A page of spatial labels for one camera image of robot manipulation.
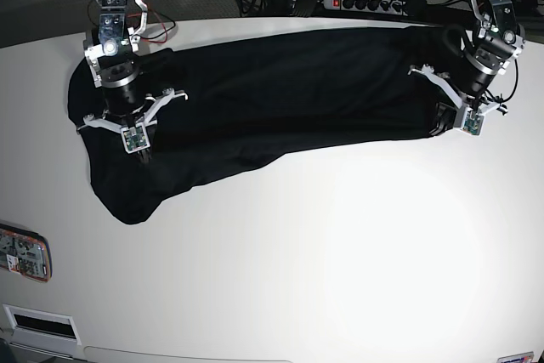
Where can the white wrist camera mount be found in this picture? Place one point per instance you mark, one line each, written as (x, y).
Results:
(470, 113)
(133, 127)

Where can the orange screw assortment box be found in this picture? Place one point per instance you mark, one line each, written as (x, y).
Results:
(25, 253)

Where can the white power strip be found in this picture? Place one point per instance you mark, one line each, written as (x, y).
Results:
(390, 7)

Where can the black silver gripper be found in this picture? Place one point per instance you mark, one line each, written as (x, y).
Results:
(470, 81)
(123, 106)

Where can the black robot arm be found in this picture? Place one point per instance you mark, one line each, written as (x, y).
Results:
(110, 50)
(496, 42)

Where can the black T-shirt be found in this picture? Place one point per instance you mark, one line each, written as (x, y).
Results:
(253, 101)

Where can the white slotted tray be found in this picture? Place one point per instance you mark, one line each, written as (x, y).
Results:
(42, 331)

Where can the colourful sticker card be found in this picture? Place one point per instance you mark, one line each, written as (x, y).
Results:
(526, 357)

